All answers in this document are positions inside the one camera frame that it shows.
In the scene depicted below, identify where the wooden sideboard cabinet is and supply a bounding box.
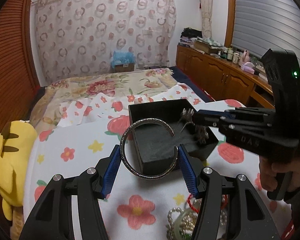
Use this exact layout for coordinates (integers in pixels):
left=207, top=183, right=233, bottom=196
left=175, top=45, right=274, bottom=108

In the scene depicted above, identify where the tied window drape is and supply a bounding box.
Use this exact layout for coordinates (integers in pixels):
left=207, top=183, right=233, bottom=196
left=200, top=0, right=213, bottom=38

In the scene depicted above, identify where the brown box on cabinet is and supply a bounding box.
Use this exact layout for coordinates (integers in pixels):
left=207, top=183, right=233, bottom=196
left=193, top=40, right=218, bottom=54

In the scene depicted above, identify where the cardboard box blue bag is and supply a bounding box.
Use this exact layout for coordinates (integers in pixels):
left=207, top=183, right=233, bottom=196
left=110, top=51, right=135, bottom=73

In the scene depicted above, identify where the pale jade bangle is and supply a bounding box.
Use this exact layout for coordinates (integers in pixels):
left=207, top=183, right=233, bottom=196
left=167, top=207, right=198, bottom=239

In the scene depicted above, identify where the patterned lace curtain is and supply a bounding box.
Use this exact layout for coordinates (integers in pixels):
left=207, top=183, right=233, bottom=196
left=34, top=0, right=177, bottom=83

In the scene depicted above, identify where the white pearl necklace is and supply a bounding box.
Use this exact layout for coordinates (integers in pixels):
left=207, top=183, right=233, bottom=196
left=166, top=195, right=228, bottom=240

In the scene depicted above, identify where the grey window blind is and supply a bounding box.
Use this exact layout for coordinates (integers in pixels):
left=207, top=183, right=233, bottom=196
left=231, top=0, right=300, bottom=66

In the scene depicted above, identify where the silver cuff bangle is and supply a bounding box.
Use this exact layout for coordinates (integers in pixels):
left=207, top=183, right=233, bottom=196
left=119, top=118, right=178, bottom=180

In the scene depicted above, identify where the floral bed quilt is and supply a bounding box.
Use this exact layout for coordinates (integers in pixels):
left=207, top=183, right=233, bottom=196
left=30, top=68, right=177, bottom=133

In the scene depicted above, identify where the yellow plush toy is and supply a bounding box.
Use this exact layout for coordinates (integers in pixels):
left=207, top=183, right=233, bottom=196
left=0, top=120, right=37, bottom=221

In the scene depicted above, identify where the folded clothes stack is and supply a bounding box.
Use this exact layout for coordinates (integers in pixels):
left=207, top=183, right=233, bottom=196
left=179, top=27, right=202, bottom=47

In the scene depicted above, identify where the black jewelry box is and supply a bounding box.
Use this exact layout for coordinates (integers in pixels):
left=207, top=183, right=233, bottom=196
left=129, top=99, right=219, bottom=176

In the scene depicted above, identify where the right hand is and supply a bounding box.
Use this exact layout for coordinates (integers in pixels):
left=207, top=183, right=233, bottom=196
left=259, top=157, right=300, bottom=192

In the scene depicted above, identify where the wooden slatted wardrobe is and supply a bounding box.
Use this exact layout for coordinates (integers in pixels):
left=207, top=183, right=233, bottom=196
left=0, top=0, right=40, bottom=132

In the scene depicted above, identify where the pink tissue box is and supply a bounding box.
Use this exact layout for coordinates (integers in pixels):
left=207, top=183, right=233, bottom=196
left=241, top=62, right=255, bottom=74

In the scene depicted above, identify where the silver chain necklace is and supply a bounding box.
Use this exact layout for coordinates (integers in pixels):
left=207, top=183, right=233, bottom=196
left=180, top=108, right=210, bottom=145

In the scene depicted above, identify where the red string bracelet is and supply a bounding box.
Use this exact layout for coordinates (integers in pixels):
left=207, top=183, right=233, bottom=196
left=186, top=193, right=228, bottom=214

